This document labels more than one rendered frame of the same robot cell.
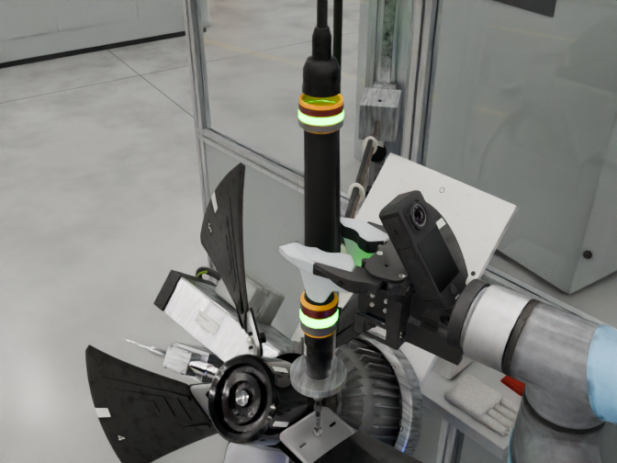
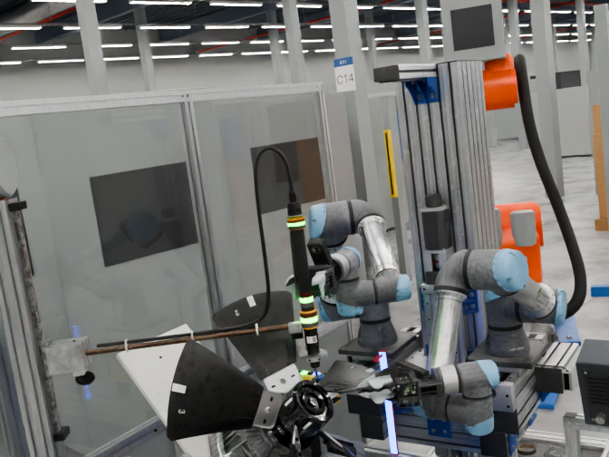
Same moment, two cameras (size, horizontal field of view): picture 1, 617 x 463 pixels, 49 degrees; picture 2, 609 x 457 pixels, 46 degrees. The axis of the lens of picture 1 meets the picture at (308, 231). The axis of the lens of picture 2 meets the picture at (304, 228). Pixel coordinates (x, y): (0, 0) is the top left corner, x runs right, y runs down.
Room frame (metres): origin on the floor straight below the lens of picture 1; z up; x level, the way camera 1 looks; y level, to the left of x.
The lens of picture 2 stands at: (0.94, 1.73, 1.90)
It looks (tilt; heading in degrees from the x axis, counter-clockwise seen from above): 9 degrees down; 259
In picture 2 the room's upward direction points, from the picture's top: 8 degrees counter-clockwise
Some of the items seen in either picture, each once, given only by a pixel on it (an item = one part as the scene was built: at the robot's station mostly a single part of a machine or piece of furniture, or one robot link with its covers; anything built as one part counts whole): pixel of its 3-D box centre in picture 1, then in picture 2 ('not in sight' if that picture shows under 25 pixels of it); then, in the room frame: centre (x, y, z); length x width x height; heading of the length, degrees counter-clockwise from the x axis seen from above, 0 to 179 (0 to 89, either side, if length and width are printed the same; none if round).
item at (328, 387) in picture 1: (319, 342); (307, 340); (0.62, -0.01, 1.34); 0.09 x 0.07 x 0.10; 168
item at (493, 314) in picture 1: (496, 324); (333, 267); (0.49, -0.18, 1.48); 0.08 x 0.05 x 0.08; 143
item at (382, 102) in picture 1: (380, 113); (66, 355); (1.23, -0.14, 1.39); 0.10 x 0.07 x 0.08; 168
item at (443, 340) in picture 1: (419, 299); (323, 277); (0.54, -0.11, 1.47); 0.12 x 0.08 x 0.09; 53
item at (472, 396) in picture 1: (485, 404); not in sight; (0.96, -0.36, 0.87); 0.15 x 0.09 x 0.02; 43
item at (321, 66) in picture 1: (319, 240); (304, 280); (0.61, -0.01, 1.50); 0.04 x 0.04 x 0.46
